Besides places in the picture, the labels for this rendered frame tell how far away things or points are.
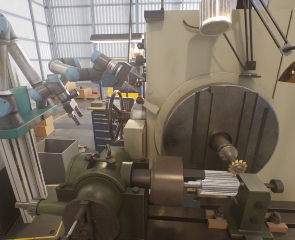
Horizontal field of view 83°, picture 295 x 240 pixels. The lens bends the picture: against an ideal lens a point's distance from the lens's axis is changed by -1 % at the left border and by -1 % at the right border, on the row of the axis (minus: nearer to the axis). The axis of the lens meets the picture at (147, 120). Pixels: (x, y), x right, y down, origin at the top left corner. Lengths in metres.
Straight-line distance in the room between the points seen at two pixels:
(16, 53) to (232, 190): 1.31
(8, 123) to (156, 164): 0.99
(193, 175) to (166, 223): 0.29
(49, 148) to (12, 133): 1.75
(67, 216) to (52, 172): 2.04
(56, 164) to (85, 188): 1.93
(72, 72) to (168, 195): 0.78
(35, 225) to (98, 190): 1.39
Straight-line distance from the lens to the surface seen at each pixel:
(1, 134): 1.37
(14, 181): 1.76
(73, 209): 0.62
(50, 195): 2.20
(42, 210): 0.72
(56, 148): 2.98
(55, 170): 2.63
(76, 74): 1.04
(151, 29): 0.91
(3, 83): 1.19
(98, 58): 1.05
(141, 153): 0.93
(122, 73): 1.02
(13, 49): 1.31
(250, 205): 0.79
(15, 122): 1.35
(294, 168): 1.32
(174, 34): 0.90
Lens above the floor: 1.65
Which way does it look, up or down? 19 degrees down
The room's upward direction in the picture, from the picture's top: straight up
